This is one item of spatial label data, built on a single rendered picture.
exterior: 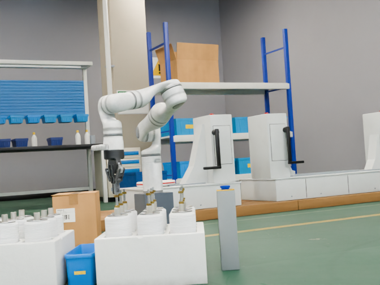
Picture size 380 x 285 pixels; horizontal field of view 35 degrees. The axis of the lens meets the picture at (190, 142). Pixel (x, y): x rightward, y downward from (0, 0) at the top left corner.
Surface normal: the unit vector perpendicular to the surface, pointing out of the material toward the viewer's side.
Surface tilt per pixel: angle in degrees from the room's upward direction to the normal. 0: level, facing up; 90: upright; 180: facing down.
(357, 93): 90
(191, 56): 98
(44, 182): 90
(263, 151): 90
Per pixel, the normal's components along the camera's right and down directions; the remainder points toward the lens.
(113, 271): -0.01, -0.04
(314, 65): -0.90, 0.04
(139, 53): 0.44, -0.06
